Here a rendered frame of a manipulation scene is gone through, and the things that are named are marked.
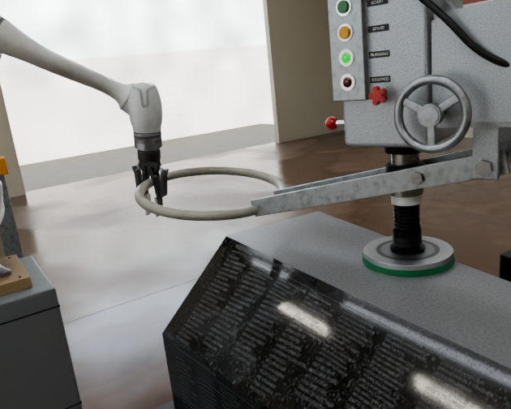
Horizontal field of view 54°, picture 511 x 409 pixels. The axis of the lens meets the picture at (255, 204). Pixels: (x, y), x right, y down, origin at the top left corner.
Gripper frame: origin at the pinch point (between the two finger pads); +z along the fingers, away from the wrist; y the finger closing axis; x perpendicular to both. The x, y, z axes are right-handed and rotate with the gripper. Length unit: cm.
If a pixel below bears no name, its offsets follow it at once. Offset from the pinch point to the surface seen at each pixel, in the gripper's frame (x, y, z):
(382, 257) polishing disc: -23, 82, -7
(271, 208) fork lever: -13, 49, -11
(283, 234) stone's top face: -2.7, 49.1, 1.2
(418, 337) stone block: -51, 94, -5
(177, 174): 10.4, 3.9, -9.0
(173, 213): -23.8, 24.0, -9.4
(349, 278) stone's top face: -31, 76, -3
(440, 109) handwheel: -34, 92, -44
